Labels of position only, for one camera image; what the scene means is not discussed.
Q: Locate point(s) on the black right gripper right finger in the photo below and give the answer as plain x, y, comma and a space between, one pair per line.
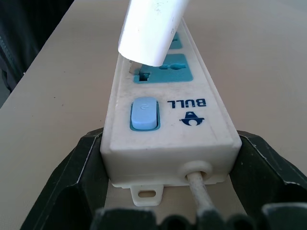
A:
266, 172

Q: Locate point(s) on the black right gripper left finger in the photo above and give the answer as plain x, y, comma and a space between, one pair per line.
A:
69, 177

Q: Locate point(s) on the white power strip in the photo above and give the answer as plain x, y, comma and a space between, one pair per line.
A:
172, 124

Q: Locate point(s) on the white charger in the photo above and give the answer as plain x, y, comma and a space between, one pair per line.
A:
149, 31

